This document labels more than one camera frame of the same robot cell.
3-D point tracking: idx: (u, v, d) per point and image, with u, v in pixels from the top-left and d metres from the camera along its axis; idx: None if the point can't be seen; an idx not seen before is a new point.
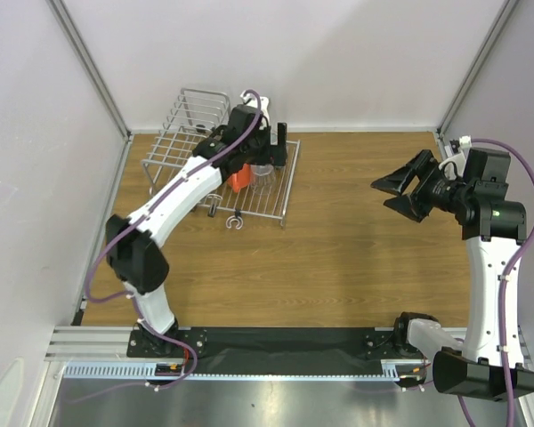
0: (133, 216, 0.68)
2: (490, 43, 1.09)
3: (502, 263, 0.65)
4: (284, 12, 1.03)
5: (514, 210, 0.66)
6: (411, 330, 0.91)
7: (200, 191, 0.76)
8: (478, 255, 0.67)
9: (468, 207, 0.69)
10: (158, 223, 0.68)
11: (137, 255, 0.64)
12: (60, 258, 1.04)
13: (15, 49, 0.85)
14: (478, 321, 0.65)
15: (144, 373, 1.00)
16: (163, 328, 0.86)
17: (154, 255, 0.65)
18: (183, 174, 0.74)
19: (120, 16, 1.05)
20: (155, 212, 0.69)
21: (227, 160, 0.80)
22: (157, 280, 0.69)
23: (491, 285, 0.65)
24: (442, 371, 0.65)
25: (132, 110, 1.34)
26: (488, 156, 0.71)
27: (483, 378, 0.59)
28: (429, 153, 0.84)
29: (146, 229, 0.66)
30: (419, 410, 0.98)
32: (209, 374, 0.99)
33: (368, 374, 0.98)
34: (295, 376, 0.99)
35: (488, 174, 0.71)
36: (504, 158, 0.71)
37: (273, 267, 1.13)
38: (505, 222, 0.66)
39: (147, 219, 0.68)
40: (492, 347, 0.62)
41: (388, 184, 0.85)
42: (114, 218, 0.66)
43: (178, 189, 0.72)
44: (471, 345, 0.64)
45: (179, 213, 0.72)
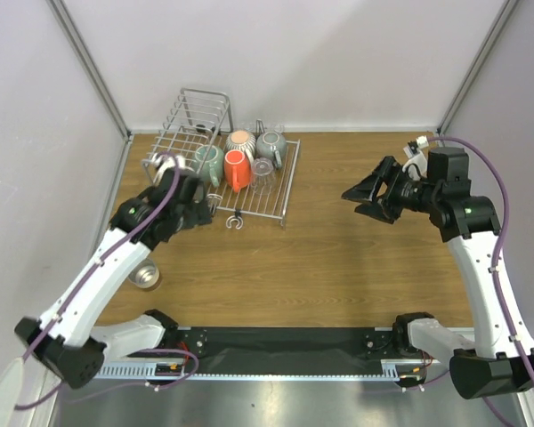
0: (44, 319, 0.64)
2: (490, 43, 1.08)
3: (488, 255, 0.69)
4: (285, 11, 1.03)
5: (483, 205, 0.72)
6: (411, 333, 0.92)
7: (122, 270, 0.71)
8: (464, 253, 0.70)
9: (442, 212, 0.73)
10: (72, 325, 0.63)
11: (53, 363, 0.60)
12: (60, 258, 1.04)
13: (15, 50, 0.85)
14: (482, 318, 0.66)
15: (144, 373, 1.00)
16: (157, 340, 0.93)
17: (73, 358, 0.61)
18: (97, 260, 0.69)
19: (120, 16, 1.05)
20: (67, 311, 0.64)
21: (149, 230, 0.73)
22: (90, 373, 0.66)
23: (486, 279, 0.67)
24: (461, 376, 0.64)
25: (131, 110, 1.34)
26: (449, 158, 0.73)
27: (505, 373, 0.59)
28: (392, 159, 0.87)
29: (58, 334, 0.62)
30: (419, 410, 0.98)
32: (209, 374, 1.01)
33: (368, 374, 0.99)
34: (295, 376, 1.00)
35: (451, 175, 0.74)
36: (463, 155, 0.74)
37: (273, 267, 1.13)
38: (478, 218, 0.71)
39: (58, 322, 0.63)
40: (505, 340, 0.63)
41: (358, 195, 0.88)
42: (23, 325, 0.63)
43: (91, 279, 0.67)
44: (484, 342, 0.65)
45: (97, 302, 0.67)
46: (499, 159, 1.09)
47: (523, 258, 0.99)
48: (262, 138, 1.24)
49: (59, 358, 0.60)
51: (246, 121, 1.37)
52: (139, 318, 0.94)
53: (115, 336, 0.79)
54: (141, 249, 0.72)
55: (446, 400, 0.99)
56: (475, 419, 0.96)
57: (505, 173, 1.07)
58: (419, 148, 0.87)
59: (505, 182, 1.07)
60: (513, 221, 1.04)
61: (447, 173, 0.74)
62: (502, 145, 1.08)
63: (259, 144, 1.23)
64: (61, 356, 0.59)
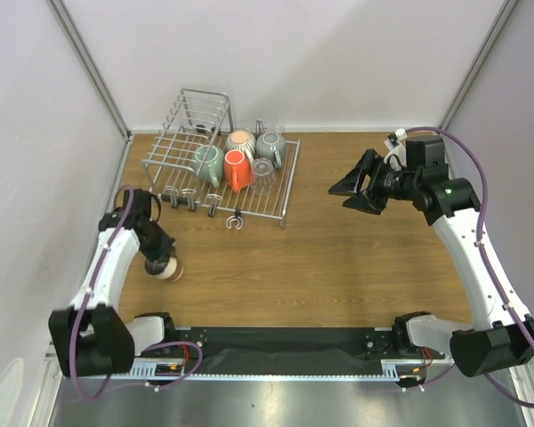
0: (76, 302, 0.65)
2: (490, 43, 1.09)
3: (473, 230, 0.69)
4: (284, 12, 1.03)
5: (464, 185, 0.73)
6: (411, 330, 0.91)
7: (127, 252, 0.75)
8: (450, 234, 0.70)
9: (424, 195, 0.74)
10: (106, 294, 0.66)
11: (101, 334, 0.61)
12: (60, 257, 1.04)
13: (15, 49, 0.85)
14: (476, 293, 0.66)
15: (144, 373, 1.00)
16: (160, 334, 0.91)
17: (117, 326, 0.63)
18: (103, 245, 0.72)
19: (120, 16, 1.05)
20: (97, 287, 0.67)
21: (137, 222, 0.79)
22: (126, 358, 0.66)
23: (472, 254, 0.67)
24: (462, 352, 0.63)
25: (131, 110, 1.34)
26: (425, 145, 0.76)
27: (503, 342, 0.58)
28: (373, 151, 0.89)
29: (100, 303, 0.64)
30: (419, 410, 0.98)
32: (209, 374, 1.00)
33: (368, 374, 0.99)
34: (295, 376, 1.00)
35: (430, 160, 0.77)
36: (439, 141, 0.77)
37: (273, 267, 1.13)
38: (458, 198, 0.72)
39: (93, 296, 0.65)
40: (500, 309, 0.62)
41: (343, 188, 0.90)
42: (54, 314, 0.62)
43: (106, 261, 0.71)
44: (481, 315, 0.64)
45: (117, 279, 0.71)
46: (501, 159, 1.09)
47: (523, 258, 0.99)
48: (262, 137, 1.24)
49: (109, 316, 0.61)
51: (246, 121, 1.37)
52: (135, 319, 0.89)
53: (133, 337, 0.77)
54: (136, 237, 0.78)
55: (446, 400, 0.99)
56: (475, 420, 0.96)
57: (506, 173, 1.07)
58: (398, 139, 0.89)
59: (505, 182, 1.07)
60: (514, 221, 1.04)
61: (424, 159, 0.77)
62: (503, 145, 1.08)
63: (260, 144, 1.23)
64: (109, 318, 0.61)
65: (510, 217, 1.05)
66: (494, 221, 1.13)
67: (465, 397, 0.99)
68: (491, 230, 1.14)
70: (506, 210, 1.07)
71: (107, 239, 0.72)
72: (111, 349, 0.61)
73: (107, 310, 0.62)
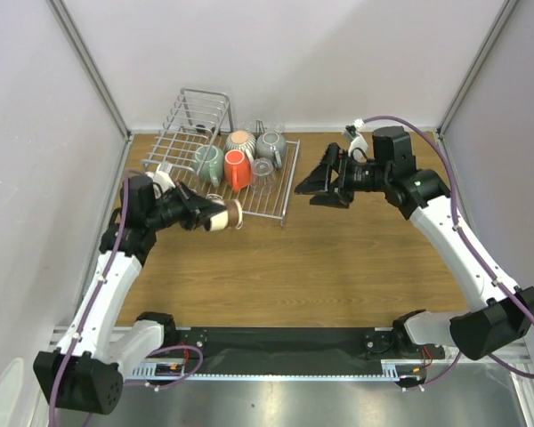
0: (63, 344, 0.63)
2: (490, 42, 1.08)
3: (449, 217, 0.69)
4: (285, 12, 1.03)
5: (431, 176, 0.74)
6: (409, 331, 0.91)
7: (124, 286, 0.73)
8: (427, 224, 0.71)
9: (397, 191, 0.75)
10: (94, 341, 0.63)
11: (83, 381, 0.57)
12: (60, 257, 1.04)
13: (15, 49, 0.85)
14: (465, 277, 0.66)
15: (144, 373, 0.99)
16: (157, 342, 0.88)
17: (101, 369, 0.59)
18: (100, 277, 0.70)
19: (121, 17, 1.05)
20: (85, 329, 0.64)
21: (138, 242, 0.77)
22: (113, 397, 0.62)
23: (454, 240, 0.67)
24: (464, 336, 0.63)
25: (132, 110, 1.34)
26: (393, 140, 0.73)
27: (500, 317, 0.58)
28: (337, 146, 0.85)
29: (84, 351, 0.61)
30: (418, 410, 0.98)
32: (209, 374, 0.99)
33: (368, 374, 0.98)
34: (295, 376, 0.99)
35: (399, 155, 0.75)
36: (404, 132, 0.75)
37: (273, 267, 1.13)
38: (429, 189, 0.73)
39: (80, 342, 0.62)
40: (490, 286, 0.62)
41: (313, 186, 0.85)
42: (40, 359, 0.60)
43: (101, 298, 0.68)
44: (473, 296, 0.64)
45: (109, 318, 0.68)
46: (501, 160, 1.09)
47: (523, 258, 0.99)
48: (262, 137, 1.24)
49: (92, 369, 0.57)
51: (246, 121, 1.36)
52: (134, 326, 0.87)
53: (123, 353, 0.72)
54: (135, 262, 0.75)
55: (445, 400, 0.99)
56: (474, 419, 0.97)
57: (506, 173, 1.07)
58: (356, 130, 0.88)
59: (505, 182, 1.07)
60: (514, 221, 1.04)
61: (392, 154, 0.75)
62: (503, 146, 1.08)
63: (260, 144, 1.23)
64: (93, 371, 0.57)
65: (510, 217, 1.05)
66: (493, 221, 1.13)
67: (464, 397, 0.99)
68: (491, 230, 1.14)
70: (506, 210, 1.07)
71: (103, 271, 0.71)
72: (93, 393, 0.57)
73: (93, 361, 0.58)
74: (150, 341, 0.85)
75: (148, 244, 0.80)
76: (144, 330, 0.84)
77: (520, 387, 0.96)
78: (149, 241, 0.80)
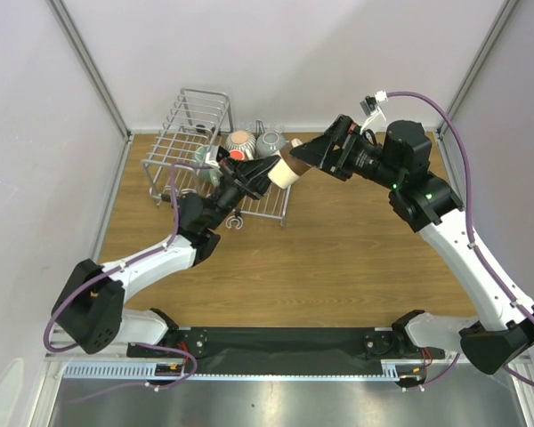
0: (108, 265, 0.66)
2: (490, 42, 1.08)
3: (463, 233, 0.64)
4: (285, 12, 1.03)
5: (440, 185, 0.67)
6: (411, 333, 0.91)
7: (174, 263, 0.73)
8: (440, 240, 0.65)
9: (406, 205, 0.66)
10: (130, 278, 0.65)
11: (99, 304, 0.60)
12: (60, 256, 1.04)
13: (14, 50, 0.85)
14: (481, 297, 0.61)
15: (144, 373, 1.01)
16: (157, 336, 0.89)
17: (113, 313, 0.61)
18: (163, 243, 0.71)
19: (120, 16, 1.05)
20: (130, 266, 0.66)
21: (201, 247, 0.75)
22: (100, 341, 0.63)
23: (468, 258, 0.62)
24: (477, 356, 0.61)
25: (132, 110, 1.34)
26: (415, 149, 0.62)
27: (522, 340, 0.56)
28: (349, 120, 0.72)
29: (117, 280, 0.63)
30: (419, 410, 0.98)
32: (209, 374, 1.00)
33: (368, 374, 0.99)
34: (295, 376, 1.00)
35: (416, 164, 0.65)
36: (422, 136, 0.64)
37: (273, 267, 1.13)
38: (440, 200, 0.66)
39: (121, 271, 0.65)
40: (509, 308, 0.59)
41: (308, 157, 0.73)
42: (84, 262, 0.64)
43: (154, 253, 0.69)
44: (490, 318, 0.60)
45: (149, 276, 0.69)
46: (501, 159, 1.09)
47: (525, 258, 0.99)
48: (262, 137, 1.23)
49: (113, 298, 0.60)
51: (246, 121, 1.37)
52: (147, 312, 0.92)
53: (129, 318, 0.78)
54: (190, 256, 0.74)
55: (446, 401, 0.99)
56: (475, 420, 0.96)
57: (507, 173, 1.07)
58: (377, 103, 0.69)
59: (507, 182, 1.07)
60: (516, 221, 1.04)
61: (409, 162, 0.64)
62: (504, 145, 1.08)
63: (260, 144, 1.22)
64: (113, 300, 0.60)
65: (513, 216, 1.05)
66: (495, 221, 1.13)
67: (465, 397, 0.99)
68: (492, 230, 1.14)
70: (508, 210, 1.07)
71: (169, 240, 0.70)
72: (94, 322, 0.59)
73: (119, 292, 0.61)
74: (150, 334, 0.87)
75: (212, 245, 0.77)
76: (151, 319, 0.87)
77: (521, 390, 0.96)
78: (213, 243, 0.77)
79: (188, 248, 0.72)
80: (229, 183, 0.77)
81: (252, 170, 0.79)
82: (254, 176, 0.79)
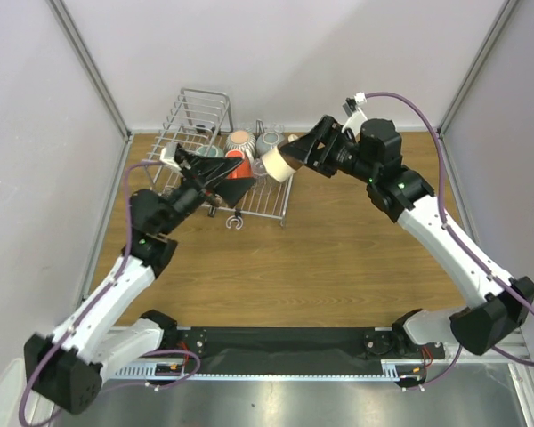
0: (57, 333, 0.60)
2: (491, 41, 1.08)
3: (436, 216, 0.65)
4: (284, 12, 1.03)
5: (414, 177, 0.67)
6: (413, 334, 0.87)
7: (134, 290, 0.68)
8: (416, 226, 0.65)
9: (381, 196, 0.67)
10: (86, 339, 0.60)
11: (60, 376, 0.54)
12: (60, 257, 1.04)
13: (14, 50, 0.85)
14: (459, 274, 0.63)
15: (144, 373, 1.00)
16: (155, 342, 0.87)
17: (84, 369, 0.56)
18: (109, 279, 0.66)
19: (119, 16, 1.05)
20: (81, 325, 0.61)
21: (157, 254, 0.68)
22: (87, 397, 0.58)
23: (444, 238, 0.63)
24: (465, 336, 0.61)
25: (132, 110, 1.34)
26: (386, 143, 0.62)
27: (502, 310, 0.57)
28: (332, 118, 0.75)
29: (71, 347, 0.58)
30: (419, 410, 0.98)
32: (209, 374, 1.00)
33: (368, 374, 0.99)
34: (295, 376, 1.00)
35: (388, 157, 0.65)
36: (393, 131, 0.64)
37: (272, 267, 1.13)
38: (414, 190, 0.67)
39: (71, 336, 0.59)
40: (486, 281, 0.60)
41: (294, 153, 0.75)
42: (32, 339, 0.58)
43: (105, 295, 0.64)
44: (471, 293, 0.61)
45: (109, 318, 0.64)
46: (502, 158, 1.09)
47: (525, 258, 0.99)
48: (262, 137, 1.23)
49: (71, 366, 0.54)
51: (246, 121, 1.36)
52: (136, 324, 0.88)
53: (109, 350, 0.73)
54: (149, 273, 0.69)
55: (446, 400, 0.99)
56: (475, 421, 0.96)
57: (508, 172, 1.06)
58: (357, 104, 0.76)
59: (507, 181, 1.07)
60: (516, 221, 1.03)
61: (383, 156, 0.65)
62: (504, 145, 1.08)
63: (260, 144, 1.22)
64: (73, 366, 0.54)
65: (513, 216, 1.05)
66: (494, 221, 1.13)
67: (465, 397, 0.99)
68: (492, 230, 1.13)
70: (508, 209, 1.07)
71: (115, 273, 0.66)
72: (67, 390, 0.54)
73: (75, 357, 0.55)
74: (146, 343, 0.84)
75: (169, 253, 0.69)
76: (141, 331, 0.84)
77: (521, 391, 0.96)
78: (171, 250, 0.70)
79: (141, 270, 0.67)
80: (190, 185, 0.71)
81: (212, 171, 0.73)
82: (214, 177, 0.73)
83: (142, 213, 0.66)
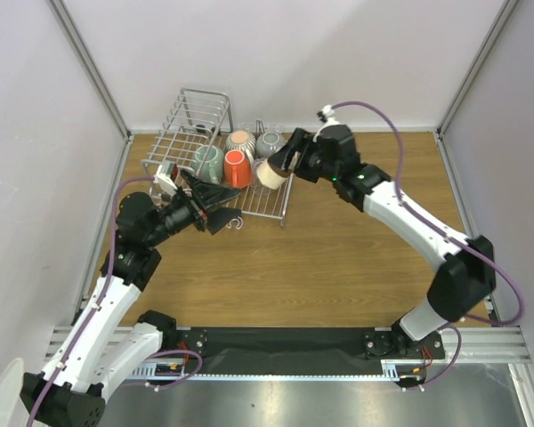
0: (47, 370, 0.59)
2: (491, 40, 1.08)
3: (393, 196, 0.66)
4: (284, 12, 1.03)
5: (373, 172, 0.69)
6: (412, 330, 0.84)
7: (121, 310, 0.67)
8: (376, 207, 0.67)
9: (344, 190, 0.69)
10: (77, 372, 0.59)
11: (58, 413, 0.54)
12: (60, 256, 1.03)
13: (14, 49, 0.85)
14: (419, 241, 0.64)
15: (144, 373, 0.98)
16: (155, 344, 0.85)
17: (80, 403, 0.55)
18: (93, 305, 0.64)
19: (119, 16, 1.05)
20: (70, 358, 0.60)
21: (140, 267, 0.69)
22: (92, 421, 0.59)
23: (401, 212, 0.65)
24: (440, 302, 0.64)
25: (132, 110, 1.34)
26: (340, 141, 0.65)
27: (461, 267, 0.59)
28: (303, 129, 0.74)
29: (63, 383, 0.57)
30: (418, 410, 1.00)
32: (209, 374, 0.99)
33: (368, 374, 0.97)
34: (295, 376, 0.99)
35: (345, 154, 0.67)
36: (346, 130, 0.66)
37: (273, 267, 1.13)
38: (374, 181, 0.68)
39: (62, 371, 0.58)
40: (443, 243, 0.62)
41: (274, 162, 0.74)
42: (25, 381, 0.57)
43: (91, 324, 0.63)
44: (432, 256, 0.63)
45: (99, 344, 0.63)
46: (501, 158, 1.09)
47: (525, 258, 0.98)
48: (262, 137, 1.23)
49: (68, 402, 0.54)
51: (246, 121, 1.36)
52: (133, 329, 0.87)
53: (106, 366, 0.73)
54: (134, 290, 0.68)
55: (445, 400, 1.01)
56: (473, 420, 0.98)
57: (508, 172, 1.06)
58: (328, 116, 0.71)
59: (507, 181, 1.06)
60: (516, 221, 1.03)
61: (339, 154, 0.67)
62: (504, 145, 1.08)
63: (260, 144, 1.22)
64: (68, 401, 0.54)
65: (513, 216, 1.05)
66: (494, 221, 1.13)
67: (462, 396, 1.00)
68: (492, 230, 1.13)
70: (508, 209, 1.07)
71: (98, 299, 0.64)
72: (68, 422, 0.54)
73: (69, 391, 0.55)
74: (145, 350, 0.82)
75: (151, 265, 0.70)
76: (141, 340, 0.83)
77: (521, 392, 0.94)
78: (154, 261, 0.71)
79: (125, 290, 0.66)
80: (183, 202, 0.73)
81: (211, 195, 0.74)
82: (213, 201, 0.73)
83: (128, 213, 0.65)
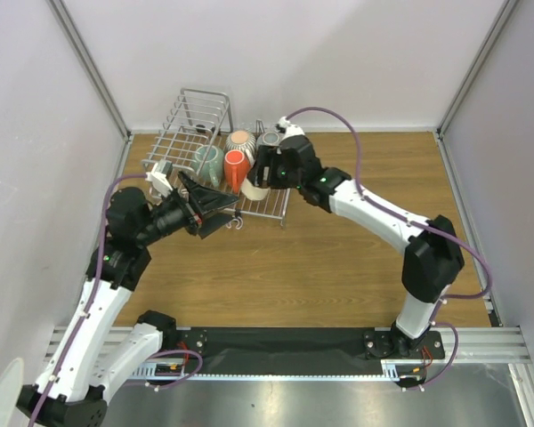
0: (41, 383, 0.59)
2: (491, 40, 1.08)
3: (355, 192, 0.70)
4: (284, 11, 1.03)
5: (334, 174, 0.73)
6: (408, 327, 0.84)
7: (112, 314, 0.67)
8: (342, 206, 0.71)
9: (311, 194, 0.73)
10: (72, 382, 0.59)
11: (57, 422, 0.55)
12: (60, 256, 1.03)
13: (14, 49, 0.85)
14: (384, 229, 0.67)
15: (144, 373, 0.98)
16: (155, 344, 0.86)
17: (77, 411, 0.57)
18: (81, 313, 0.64)
19: (119, 16, 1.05)
20: (62, 368, 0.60)
21: (128, 265, 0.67)
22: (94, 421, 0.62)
23: (363, 205, 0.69)
24: (412, 285, 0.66)
25: (132, 109, 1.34)
26: (298, 151, 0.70)
27: (426, 246, 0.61)
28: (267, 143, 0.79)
29: (59, 395, 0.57)
30: (419, 410, 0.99)
32: (209, 374, 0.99)
33: (368, 374, 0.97)
34: (295, 377, 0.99)
35: (305, 160, 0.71)
36: (303, 140, 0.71)
37: (273, 267, 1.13)
38: (335, 182, 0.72)
39: (56, 382, 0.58)
40: (407, 228, 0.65)
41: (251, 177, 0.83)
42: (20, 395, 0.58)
43: (81, 333, 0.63)
44: (398, 242, 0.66)
45: (92, 350, 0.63)
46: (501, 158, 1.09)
47: (525, 258, 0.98)
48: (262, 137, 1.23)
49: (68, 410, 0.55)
51: (246, 121, 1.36)
52: (134, 328, 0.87)
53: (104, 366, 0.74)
54: (123, 293, 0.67)
55: (445, 400, 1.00)
56: (473, 420, 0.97)
57: (508, 172, 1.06)
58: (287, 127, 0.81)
59: (507, 181, 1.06)
60: (515, 221, 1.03)
61: (300, 163, 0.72)
62: (504, 144, 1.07)
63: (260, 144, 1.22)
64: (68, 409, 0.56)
65: (513, 216, 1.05)
66: (493, 221, 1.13)
67: (462, 396, 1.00)
68: (491, 230, 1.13)
70: (508, 209, 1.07)
71: (84, 306, 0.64)
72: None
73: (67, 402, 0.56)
74: (145, 351, 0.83)
75: (140, 264, 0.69)
76: (141, 340, 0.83)
77: (521, 392, 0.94)
78: (144, 259, 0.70)
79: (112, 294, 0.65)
80: (178, 204, 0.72)
81: (208, 199, 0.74)
82: (209, 206, 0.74)
83: (119, 206, 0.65)
